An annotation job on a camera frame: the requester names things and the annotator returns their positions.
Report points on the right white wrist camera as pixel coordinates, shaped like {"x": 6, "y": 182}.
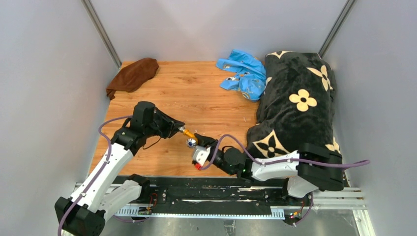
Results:
{"x": 199, "y": 156}

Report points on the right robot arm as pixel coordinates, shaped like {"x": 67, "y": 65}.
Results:
{"x": 304, "y": 170}

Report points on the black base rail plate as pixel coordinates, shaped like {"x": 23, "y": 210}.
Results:
{"x": 218, "y": 181}

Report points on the aluminium frame rail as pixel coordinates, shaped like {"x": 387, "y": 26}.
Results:
{"x": 234, "y": 202}

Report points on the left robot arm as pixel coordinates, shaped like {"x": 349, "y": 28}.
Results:
{"x": 87, "y": 210}

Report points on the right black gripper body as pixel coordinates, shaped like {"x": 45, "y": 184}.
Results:
{"x": 213, "y": 147}

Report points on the blue plastic bag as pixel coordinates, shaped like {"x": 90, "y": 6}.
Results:
{"x": 249, "y": 74}

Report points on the yellow brass water faucet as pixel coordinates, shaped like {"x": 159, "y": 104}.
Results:
{"x": 189, "y": 136}

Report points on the black floral blanket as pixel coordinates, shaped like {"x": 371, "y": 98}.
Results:
{"x": 296, "y": 107}

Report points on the brown cloth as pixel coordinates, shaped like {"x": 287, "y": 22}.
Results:
{"x": 132, "y": 77}

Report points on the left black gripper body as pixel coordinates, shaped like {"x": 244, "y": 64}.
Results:
{"x": 161, "y": 126}

